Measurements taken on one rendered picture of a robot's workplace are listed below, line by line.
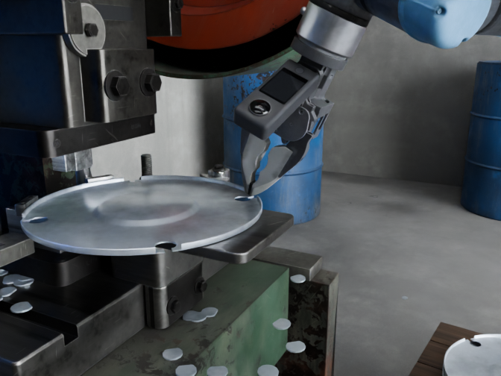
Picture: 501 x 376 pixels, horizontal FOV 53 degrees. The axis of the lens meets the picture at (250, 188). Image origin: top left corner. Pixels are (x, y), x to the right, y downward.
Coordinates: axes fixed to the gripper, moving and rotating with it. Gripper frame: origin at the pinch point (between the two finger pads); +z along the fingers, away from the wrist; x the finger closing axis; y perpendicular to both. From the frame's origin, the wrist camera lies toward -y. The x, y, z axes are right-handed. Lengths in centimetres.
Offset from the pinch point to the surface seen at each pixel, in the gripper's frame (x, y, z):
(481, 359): -47, 38, 23
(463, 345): -43, 42, 25
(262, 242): -7.5, -13.4, -1.8
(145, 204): 8.6, -10.0, 4.8
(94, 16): 20.7, -13.3, -14.0
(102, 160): 106, 121, 87
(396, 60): 34, 321, 8
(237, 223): -3.3, -10.0, -0.1
